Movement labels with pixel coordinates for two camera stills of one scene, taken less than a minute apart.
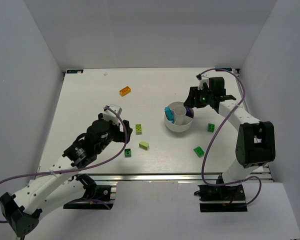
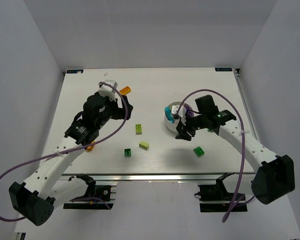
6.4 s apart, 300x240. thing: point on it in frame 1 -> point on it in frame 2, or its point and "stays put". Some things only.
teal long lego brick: x=169 y=114 stays put
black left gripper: x=122 y=132 -> x=120 y=109
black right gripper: x=193 y=95 -> x=188 y=127
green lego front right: x=199 y=151 stays put
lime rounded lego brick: x=144 y=145 stays put
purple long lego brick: x=189 y=112 stays put
